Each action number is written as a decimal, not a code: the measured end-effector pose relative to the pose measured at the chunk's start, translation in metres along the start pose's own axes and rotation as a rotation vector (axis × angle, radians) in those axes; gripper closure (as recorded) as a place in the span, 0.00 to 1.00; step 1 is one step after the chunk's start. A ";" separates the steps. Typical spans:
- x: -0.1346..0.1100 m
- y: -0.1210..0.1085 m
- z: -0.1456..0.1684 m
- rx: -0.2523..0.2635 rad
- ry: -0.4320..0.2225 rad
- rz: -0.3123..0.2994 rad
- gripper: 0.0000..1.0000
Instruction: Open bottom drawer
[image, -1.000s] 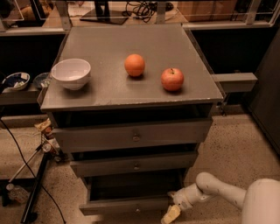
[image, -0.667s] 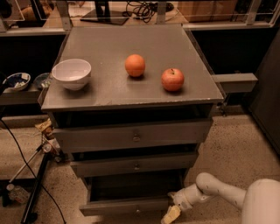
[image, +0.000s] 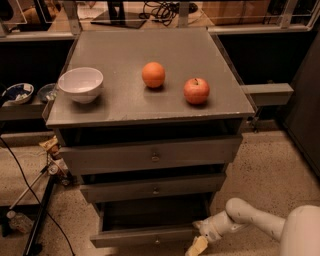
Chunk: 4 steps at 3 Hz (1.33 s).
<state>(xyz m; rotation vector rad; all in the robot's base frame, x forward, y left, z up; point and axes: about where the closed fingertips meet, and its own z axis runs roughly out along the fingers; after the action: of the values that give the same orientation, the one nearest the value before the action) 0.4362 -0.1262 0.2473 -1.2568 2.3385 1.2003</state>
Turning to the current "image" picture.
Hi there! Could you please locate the grey bottom drawer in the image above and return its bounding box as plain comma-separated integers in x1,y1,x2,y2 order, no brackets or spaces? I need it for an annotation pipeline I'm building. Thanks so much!
90,194,209,248

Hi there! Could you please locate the grey drawer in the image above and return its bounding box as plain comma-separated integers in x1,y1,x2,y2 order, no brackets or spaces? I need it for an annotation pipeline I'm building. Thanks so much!
90,194,209,248
60,135,242,175
80,173,226,203

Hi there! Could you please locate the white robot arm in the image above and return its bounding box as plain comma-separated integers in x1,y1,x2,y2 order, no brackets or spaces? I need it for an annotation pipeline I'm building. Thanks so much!
185,198,320,256

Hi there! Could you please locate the grey middle drawer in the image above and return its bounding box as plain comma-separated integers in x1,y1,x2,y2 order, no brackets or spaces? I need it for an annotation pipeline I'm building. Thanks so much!
80,173,226,203

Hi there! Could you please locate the grey drawer cabinet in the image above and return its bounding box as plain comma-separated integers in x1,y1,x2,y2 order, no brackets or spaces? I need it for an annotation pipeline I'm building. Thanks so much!
42,27,256,224

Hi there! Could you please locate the grey top drawer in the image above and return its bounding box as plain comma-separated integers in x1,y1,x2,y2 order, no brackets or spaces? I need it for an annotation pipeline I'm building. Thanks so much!
60,135,242,175

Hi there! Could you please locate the red apple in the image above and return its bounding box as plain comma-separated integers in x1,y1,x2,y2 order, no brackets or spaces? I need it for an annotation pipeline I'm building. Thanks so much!
183,78,210,105

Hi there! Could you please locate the grey side shelf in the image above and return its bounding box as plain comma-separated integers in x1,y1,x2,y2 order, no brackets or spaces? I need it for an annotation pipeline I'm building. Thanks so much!
241,83,294,107

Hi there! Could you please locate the black tripod stand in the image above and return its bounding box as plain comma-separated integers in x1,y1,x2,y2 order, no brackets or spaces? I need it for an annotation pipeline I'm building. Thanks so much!
9,166,56,256

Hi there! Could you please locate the orange fruit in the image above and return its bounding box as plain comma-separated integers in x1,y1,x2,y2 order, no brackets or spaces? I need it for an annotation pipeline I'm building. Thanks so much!
142,62,165,88

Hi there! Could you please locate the crumpled snack wrapper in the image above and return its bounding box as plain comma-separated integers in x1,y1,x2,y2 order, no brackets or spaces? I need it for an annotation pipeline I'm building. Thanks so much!
39,136,59,159

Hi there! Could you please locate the clear plastic bottle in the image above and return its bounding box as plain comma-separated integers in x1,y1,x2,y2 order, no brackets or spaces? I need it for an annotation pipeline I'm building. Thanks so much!
7,210,33,234

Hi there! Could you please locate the white ceramic bowl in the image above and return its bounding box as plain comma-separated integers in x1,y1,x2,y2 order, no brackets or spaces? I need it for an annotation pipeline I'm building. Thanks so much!
58,67,103,104

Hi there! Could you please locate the small dark bowl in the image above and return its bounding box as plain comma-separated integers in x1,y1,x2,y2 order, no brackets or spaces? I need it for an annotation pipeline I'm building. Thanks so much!
37,83,57,103

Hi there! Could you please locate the cardboard box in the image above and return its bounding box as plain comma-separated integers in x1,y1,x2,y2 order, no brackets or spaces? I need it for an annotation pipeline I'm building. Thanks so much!
202,0,271,25

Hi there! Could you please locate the blue patterned bowl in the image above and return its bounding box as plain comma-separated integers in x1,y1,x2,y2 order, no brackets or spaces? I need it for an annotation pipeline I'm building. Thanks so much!
5,83,34,105

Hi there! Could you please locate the black monitor base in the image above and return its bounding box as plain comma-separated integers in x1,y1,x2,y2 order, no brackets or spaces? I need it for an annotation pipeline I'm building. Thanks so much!
91,1,147,29

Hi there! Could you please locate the black floor cable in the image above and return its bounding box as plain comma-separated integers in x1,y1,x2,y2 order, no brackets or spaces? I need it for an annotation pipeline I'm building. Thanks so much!
0,135,76,256

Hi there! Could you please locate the black cable bundle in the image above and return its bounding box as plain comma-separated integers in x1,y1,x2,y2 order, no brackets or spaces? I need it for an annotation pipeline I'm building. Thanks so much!
138,1,199,28

